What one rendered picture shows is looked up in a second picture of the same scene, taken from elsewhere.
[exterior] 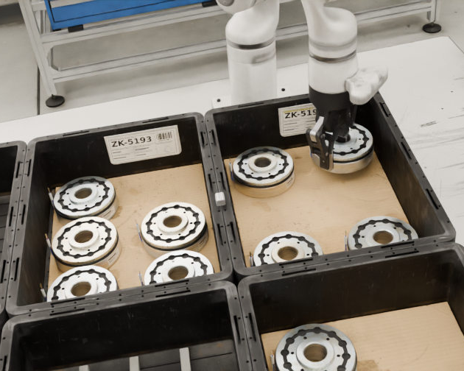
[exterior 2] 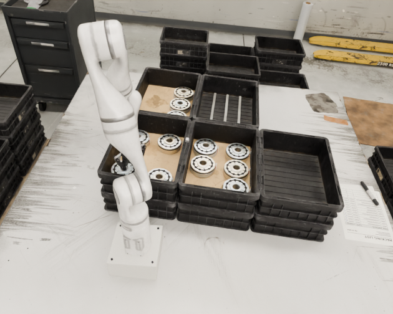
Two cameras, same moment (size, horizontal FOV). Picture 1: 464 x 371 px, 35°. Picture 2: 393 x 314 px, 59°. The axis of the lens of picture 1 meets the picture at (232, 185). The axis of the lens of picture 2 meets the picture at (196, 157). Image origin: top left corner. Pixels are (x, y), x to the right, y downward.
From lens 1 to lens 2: 1.91 m
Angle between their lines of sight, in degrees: 97
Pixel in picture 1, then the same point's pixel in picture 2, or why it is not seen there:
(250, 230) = (174, 163)
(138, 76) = not seen: outside the picture
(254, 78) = not seen: hidden behind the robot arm
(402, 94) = (34, 270)
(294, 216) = (157, 162)
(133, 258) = (219, 166)
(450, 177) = (68, 203)
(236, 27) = (143, 204)
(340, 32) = not seen: hidden behind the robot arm
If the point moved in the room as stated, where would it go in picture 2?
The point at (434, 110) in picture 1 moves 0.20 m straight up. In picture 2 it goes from (32, 248) to (17, 215)
